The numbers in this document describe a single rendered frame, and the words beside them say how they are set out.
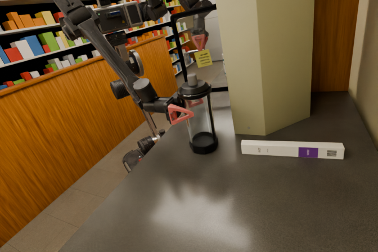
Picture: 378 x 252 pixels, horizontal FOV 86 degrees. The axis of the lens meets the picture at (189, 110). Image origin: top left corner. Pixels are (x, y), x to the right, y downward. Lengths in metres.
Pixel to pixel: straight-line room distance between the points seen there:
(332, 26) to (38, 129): 2.34
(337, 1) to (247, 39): 0.45
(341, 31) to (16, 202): 2.56
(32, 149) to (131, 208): 1.85
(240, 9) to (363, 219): 0.56
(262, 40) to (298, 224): 0.47
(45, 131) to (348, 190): 2.32
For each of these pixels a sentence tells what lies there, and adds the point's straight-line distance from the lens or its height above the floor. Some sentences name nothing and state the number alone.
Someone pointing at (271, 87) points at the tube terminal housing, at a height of 1.11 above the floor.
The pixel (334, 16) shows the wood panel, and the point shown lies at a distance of 1.01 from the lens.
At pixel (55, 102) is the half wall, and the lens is 2.47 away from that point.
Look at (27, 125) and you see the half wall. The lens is 2.36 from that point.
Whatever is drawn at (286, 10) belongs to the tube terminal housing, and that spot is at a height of 1.33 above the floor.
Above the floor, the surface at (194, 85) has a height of 1.18.
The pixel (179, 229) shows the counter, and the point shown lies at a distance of 0.55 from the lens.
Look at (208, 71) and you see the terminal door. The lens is 1.03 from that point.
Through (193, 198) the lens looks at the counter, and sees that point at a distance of 0.59.
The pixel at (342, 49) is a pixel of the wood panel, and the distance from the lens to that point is 1.04.
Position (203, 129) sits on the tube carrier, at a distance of 0.66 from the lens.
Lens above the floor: 1.38
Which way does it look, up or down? 25 degrees down
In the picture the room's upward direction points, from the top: 14 degrees counter-clockwise
